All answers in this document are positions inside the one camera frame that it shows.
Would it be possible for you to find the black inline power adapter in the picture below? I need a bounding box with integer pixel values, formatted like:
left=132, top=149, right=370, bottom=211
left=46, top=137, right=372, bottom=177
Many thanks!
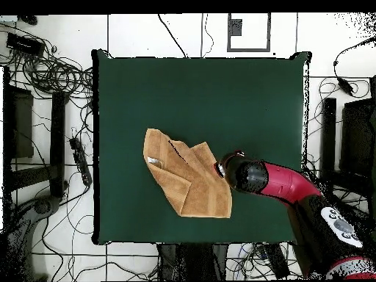
left=337, top=77, right=355, bottom=96

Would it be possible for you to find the black floor cable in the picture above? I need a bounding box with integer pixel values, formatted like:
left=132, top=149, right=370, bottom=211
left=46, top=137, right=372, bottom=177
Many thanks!
left=157, top=13, right=188, bottom=58

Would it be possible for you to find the black cable tangle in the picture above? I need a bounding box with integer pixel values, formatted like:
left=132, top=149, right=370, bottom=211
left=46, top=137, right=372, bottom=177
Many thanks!
left=0, top=23, right=95, bottom=101

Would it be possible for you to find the dark grey pedestal leg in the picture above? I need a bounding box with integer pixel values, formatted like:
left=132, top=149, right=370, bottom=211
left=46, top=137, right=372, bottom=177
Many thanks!
left=5, top=195, right=62, bottom=281

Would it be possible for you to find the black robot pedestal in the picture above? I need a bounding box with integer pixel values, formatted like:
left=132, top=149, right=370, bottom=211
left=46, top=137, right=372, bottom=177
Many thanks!
left=156, top=242, right=229, bottom=281

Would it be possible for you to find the black power strip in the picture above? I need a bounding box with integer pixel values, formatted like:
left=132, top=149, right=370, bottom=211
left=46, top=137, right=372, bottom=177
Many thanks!
left=69, top=137, right=93, bottom=187
left=262, top=243, right=291, bottom=280

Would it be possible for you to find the black rectangular box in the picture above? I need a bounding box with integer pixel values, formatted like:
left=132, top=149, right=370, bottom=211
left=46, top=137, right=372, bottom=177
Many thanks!
left=6, top=32, right=46, bottom=57

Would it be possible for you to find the orange terry towel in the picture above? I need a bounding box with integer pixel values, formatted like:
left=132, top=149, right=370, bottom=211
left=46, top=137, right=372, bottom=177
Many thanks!
left=142, top=128, right=233, bottom=219

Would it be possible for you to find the grey square floor frame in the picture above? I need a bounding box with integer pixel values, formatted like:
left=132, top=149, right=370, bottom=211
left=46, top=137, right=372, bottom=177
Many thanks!
left=226, top=12, right=272, bottom=53

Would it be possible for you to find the black frame stand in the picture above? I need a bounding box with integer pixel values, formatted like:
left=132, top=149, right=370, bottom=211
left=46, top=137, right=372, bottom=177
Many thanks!
left=319, top=75, right=376, bottom=203
left=2, top=66, right=69, bottom=200

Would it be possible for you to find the dark green table cloth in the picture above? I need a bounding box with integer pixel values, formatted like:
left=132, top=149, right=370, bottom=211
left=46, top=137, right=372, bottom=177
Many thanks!
left=91, top=49, right=312, bottom=245

